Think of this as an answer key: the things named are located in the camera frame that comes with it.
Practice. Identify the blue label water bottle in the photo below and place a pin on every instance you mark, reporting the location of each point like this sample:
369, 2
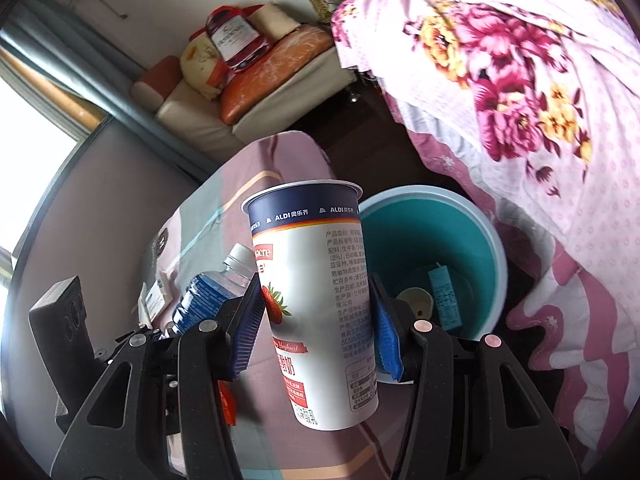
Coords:
205, 295

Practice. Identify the teal trash bin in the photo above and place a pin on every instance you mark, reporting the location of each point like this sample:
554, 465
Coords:
400, 240

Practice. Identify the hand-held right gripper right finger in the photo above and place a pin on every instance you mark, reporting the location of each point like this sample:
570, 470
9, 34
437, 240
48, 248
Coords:
387, 340

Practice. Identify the small beige cup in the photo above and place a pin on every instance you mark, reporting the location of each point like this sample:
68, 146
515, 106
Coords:
415, 297

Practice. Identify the cream leather sofa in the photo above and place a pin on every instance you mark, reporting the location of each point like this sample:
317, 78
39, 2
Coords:
190, 110

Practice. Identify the white blue yogurt cup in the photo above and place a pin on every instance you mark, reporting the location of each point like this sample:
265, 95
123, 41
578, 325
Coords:
310, 280

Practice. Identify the red snack packet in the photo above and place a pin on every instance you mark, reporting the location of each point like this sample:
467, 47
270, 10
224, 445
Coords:
227, 405

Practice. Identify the yellow plush toy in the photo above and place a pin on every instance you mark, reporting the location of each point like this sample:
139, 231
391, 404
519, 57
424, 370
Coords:
197, 65

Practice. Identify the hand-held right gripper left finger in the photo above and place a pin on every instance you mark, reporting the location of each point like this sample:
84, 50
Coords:
247, 332

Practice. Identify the window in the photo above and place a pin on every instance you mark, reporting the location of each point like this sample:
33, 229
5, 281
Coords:
30, 125

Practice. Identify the red packet on cushion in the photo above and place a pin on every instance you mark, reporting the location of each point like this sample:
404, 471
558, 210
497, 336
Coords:
232, 35

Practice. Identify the white medicine box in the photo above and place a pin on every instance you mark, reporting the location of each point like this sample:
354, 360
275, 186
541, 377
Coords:
156, 297

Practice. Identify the orange cushion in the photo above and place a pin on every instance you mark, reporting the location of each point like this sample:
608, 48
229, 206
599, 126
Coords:
270, 70

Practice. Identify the grey curtain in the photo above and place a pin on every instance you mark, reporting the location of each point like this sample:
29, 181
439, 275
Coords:
75, 60

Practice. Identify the floral pink quilt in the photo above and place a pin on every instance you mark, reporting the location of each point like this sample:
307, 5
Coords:
500, 60

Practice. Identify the small blue carton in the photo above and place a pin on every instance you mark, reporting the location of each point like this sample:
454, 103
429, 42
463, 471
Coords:
445, 295

